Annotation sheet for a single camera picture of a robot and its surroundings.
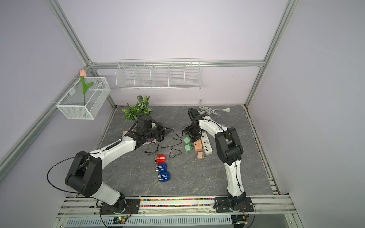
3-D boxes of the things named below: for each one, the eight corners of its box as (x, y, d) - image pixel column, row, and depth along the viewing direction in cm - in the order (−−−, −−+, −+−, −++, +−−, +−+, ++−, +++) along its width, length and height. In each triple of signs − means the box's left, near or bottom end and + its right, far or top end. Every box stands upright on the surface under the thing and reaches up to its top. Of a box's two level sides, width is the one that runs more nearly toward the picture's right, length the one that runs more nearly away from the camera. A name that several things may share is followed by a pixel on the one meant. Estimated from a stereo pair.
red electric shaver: (154, 164, 90) (153, 162, 88) (155, 156, 93) (154, 155, 91) (165, 164, 90) (164, 162, 88) (166, 156, 93) (165, 155, 91)
